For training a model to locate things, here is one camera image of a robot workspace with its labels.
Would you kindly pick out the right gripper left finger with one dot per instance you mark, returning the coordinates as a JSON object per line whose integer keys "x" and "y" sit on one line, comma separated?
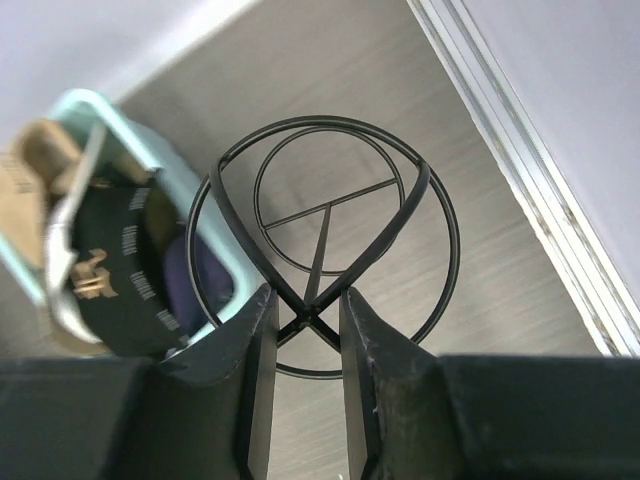
{"x": 206, "y": 413}

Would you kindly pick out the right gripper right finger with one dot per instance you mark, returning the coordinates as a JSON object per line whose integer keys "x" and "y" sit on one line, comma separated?
{"x": 399, "y": 410}

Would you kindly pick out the black cap gold logo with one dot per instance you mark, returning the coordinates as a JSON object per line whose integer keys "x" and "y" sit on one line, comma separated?
{"x": 121, "y": 233}

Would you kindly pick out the tan cap black logo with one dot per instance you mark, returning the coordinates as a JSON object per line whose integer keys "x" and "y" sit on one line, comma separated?
{"x": 36, "y": 168}

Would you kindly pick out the purple cap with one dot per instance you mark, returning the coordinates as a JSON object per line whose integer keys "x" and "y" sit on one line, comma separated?
{"x": 216, "y": 281}

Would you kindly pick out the white cap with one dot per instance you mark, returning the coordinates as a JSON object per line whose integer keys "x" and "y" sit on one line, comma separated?
{"x": 59, "y": 256}

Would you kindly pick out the teal plastic bin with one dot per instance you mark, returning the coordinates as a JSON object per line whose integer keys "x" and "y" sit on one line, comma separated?
{"x": 131, "y": 154}

